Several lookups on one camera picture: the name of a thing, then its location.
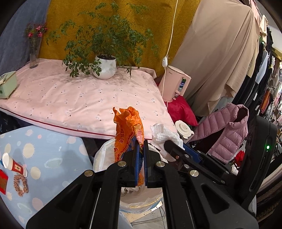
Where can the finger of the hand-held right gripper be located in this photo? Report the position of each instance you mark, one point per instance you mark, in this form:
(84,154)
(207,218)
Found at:
(178,154)
(192,152)

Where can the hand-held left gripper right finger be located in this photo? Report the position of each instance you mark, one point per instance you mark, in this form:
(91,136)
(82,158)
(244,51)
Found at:
(152,167)

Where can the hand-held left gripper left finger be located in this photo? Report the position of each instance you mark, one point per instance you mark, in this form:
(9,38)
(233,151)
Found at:
(136,160)

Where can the white paper towel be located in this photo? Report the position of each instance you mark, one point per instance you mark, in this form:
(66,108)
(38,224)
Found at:
(163,134)

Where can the orange printed plastic bag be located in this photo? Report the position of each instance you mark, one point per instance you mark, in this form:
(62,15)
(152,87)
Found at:
(127,130)

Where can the white lined waste bin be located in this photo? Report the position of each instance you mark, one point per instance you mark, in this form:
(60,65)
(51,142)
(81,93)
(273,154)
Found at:
(103,154)

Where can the white round lid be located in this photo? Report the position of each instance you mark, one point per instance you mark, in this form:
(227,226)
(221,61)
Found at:
(184,130)

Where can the pink down jacket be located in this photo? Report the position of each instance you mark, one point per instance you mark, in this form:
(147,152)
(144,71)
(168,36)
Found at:
(222,132)

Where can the red cloth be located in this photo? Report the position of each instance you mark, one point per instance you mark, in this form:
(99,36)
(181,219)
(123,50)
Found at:
(180,110)

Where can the pink quilt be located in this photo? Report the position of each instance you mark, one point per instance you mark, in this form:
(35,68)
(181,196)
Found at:
(77,99)

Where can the row of hanging clothes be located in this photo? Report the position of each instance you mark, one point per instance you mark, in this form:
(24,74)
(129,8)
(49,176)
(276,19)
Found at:
(267,66)

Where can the potted green plant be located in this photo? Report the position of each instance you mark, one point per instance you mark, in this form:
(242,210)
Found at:
(105,68)

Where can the beige cloth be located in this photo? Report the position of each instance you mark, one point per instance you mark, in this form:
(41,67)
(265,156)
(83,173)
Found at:
(216,55)

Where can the brown hair scrunchie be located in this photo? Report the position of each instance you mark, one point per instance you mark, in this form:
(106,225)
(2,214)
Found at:
(21,185)

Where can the red and white paper cup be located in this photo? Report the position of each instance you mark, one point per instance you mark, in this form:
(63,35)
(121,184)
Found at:
(13,166)

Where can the navy printed cloth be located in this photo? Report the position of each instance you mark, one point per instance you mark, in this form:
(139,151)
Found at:
(8,123)

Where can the red paper packet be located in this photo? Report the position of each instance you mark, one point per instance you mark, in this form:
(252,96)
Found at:
(3,182)

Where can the yellow cloth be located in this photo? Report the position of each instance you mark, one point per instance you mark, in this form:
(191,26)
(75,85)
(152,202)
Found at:
(143,13)

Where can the glass vase with pink flowers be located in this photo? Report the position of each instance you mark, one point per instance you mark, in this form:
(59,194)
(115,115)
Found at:
(34,55)

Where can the green tissue box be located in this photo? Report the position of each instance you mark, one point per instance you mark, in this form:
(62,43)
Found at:
(7,84)

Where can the grey-blue blanket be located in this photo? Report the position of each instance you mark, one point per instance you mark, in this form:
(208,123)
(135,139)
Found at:
(13,39)

